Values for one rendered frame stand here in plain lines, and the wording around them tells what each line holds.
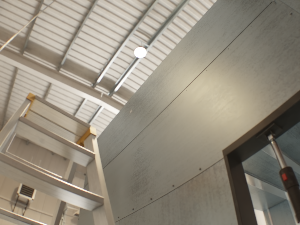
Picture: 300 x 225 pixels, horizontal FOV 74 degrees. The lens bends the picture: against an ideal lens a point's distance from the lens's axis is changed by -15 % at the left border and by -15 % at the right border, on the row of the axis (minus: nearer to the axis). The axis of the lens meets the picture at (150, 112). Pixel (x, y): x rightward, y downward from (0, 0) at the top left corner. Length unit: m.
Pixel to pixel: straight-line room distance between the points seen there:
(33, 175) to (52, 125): 0.51
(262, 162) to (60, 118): 2.54
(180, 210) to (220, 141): 0.33
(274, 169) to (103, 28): 5.96
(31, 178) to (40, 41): 7.42
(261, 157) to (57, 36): 6.63
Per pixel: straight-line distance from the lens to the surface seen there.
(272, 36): 1.06
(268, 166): 3.22
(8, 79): 9.49
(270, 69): 0.95
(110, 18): 7.14
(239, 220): 0.78
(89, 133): 1.02
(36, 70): 7.97
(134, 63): 7.64
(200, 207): 0.91
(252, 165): 3.05
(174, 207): 1.03
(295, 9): 1.10
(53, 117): 1.06
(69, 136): 1.13
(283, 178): 0.74
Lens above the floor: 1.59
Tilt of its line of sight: 47 degrees up
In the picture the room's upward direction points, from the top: straight up
